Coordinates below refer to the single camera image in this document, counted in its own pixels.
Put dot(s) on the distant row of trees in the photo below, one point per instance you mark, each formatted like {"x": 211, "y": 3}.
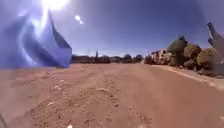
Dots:
{"x": 106, "y": 59}

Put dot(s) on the red-brown dirt ground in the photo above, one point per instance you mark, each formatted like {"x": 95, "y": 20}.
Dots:
{"x": 133, "y": 93}

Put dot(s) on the tan building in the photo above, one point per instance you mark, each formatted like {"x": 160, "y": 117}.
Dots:
{"x": 159, "y": 56}

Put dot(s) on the blue plastic sheet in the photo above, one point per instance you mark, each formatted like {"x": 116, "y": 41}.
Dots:
{"x": 40, "y": 46}

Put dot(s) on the group of round bushes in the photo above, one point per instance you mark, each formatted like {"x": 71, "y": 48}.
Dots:
{"x": 186, "y": 53}

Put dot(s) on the robot's own part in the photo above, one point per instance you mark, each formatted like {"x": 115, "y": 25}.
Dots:
{"x": 69, "y": 126}

